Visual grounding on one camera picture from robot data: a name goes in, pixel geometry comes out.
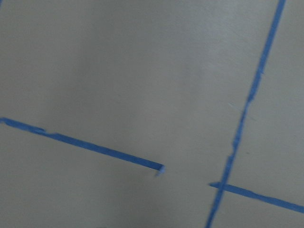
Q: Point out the short blue tape strip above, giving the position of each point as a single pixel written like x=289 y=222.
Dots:
x=160 y=168

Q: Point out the long blue tape strip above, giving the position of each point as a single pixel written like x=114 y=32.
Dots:
x=250 y=97

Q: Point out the crossing blue tape strip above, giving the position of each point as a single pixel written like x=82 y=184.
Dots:
x=263 y=198

